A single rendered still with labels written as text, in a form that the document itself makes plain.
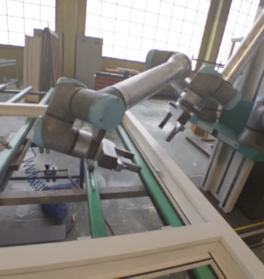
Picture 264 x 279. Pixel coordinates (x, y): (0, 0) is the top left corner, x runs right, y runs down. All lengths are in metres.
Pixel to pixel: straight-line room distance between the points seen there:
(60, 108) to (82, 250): 0.36
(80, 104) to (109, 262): 0.36
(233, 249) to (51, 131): 0.54
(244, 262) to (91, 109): 0.47
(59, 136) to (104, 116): 0.17
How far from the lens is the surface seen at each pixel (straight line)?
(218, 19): 9.67
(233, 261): 0.51
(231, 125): 1.47
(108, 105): 0.44
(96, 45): 7.50
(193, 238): 0.47
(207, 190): 1.79
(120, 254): 0.41
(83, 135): 0.58
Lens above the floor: 1.27
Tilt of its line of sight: 23 degrees down
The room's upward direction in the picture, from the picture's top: 9 degrees clockwise
